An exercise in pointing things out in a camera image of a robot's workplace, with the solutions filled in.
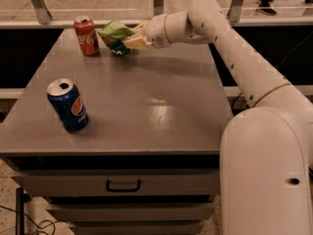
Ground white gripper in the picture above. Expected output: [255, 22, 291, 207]
[122, 14, 170, 50]

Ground green rice chip bag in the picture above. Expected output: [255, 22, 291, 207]
[98, 20, 134, 56]

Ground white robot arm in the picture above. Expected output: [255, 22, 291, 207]
[123, 0, 313, 235]

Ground red coke can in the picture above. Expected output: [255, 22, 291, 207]
[74, 16, 100, 56]

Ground blue pepsi can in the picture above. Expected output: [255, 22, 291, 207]
[47, 78, 89, 132]

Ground metal window railing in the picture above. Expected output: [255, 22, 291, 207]
[0, 0, 312, 27]

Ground grey drawer cabinet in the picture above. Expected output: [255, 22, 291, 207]
[0, 30, 231, 235]

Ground person legs in background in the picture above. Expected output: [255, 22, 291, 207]
[256, 0, 277, 16]

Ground black stand leg left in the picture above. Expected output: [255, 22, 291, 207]
[16, 187, 24, 235]

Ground black drawer handle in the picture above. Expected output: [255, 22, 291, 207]
[105, 179, 142, 193]

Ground black floor cable left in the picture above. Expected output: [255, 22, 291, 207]
[0, 205, 63, 235]

